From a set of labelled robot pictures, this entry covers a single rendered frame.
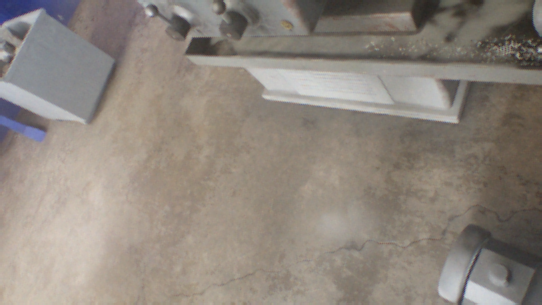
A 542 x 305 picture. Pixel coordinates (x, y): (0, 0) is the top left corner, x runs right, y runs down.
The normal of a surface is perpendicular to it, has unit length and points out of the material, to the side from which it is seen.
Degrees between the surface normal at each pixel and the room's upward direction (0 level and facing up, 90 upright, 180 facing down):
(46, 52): 90
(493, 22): 0
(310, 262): 0
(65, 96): 90
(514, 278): 0
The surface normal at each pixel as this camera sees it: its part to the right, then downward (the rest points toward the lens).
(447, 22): -0.54, -0.38
